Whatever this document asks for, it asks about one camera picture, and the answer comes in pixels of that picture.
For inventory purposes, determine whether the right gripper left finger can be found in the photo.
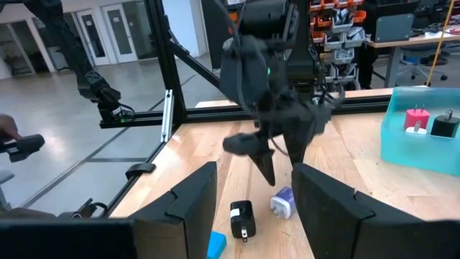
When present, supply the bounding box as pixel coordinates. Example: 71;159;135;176
129;160;219;259

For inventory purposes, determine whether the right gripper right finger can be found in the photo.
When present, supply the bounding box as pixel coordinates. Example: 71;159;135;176
291;163;460;259

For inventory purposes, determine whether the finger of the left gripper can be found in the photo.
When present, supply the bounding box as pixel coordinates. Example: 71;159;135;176
284;135;313;167
250;149;277;187

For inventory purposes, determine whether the purple wall charger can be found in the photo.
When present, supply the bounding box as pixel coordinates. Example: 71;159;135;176
270;186;297;221

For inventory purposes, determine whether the blue staple box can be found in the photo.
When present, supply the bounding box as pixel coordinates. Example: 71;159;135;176
206;230;228;259

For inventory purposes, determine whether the black charger with white label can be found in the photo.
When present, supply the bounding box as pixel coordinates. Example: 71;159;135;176
229;199;257;243

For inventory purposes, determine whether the red wall charger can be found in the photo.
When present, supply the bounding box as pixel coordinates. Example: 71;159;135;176
403;104;431;131

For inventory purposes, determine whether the black wall charger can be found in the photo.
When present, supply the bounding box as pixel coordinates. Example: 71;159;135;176
430;109;460;139

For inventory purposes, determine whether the blue office chair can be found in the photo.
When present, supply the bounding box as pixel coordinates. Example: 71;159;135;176
397;45;449;82

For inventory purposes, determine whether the wooden office desk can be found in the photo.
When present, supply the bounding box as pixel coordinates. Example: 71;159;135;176
366;30;460;89

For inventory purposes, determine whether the parts shelf with bins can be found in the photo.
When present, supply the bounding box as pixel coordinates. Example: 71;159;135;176
308;0;367;91

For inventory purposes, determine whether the green translucent plastic bin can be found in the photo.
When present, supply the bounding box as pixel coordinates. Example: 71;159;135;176
379;86;460;178

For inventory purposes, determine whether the grey monitor back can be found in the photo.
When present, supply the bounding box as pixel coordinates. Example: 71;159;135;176
373;13;415;43

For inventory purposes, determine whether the white glass door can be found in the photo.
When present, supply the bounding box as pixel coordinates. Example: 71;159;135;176
75;7;109;67
102;3;139;64

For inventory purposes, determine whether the person's hand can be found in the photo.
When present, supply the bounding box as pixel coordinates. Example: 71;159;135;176
0;114;22;143

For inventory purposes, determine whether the black frame clamp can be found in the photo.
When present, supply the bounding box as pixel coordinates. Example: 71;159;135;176
124;162;157;181

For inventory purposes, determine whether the silver frame bracket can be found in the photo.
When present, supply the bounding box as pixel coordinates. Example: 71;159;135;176
160;88;175;144

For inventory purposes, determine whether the black aluminium rig frame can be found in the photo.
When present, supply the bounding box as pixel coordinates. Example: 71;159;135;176
98;0;395;220

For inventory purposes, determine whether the yellow cable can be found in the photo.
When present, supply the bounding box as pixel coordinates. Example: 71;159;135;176
425;0;456;87

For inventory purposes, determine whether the black leader arm handle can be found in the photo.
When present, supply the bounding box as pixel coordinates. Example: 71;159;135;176
0;133;46;163

